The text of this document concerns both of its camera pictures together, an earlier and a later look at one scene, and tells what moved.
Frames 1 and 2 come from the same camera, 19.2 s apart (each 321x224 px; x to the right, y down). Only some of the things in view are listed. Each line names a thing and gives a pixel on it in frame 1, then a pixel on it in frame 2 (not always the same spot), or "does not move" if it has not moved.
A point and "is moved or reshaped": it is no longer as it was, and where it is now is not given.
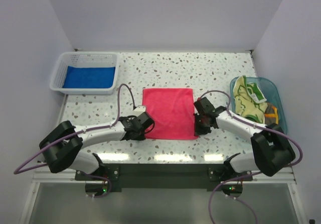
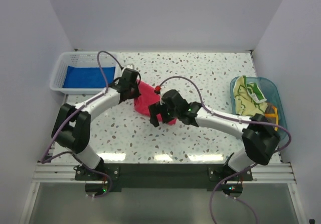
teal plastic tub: (270, 93) does not move
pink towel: (172, 111) is moved or reshaped
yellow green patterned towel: (249, 102) does not move
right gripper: (198, 130) → (154, 109)
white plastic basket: (85, 59) does not move
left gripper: (141, 136) → (136, 93)
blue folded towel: (76, 77) does not move
